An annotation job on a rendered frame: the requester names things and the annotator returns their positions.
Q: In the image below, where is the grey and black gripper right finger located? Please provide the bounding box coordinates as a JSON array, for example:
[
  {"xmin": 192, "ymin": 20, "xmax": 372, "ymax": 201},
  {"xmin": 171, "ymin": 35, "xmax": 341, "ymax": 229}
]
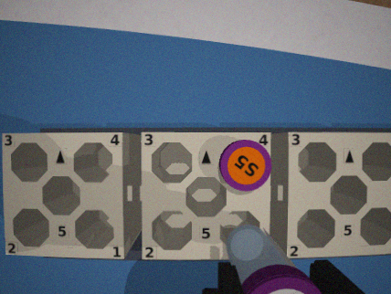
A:
[{"xmin": 310, "ymin": 259, "xmax": 365, "ymax": 294}]

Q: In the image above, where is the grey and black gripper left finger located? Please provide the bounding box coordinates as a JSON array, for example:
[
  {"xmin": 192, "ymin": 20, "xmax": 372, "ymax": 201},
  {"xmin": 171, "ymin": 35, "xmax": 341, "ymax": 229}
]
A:
[{"xmin": 202, "ymin": 262, "xmax": 244, "ymax": 294}]

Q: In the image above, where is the blue flat mat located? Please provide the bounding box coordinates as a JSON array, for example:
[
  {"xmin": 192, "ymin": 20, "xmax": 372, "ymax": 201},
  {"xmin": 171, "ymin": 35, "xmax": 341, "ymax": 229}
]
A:
[{"xmin": 0, "ymin": 20, "xmax": 391, "ymax": 294}]

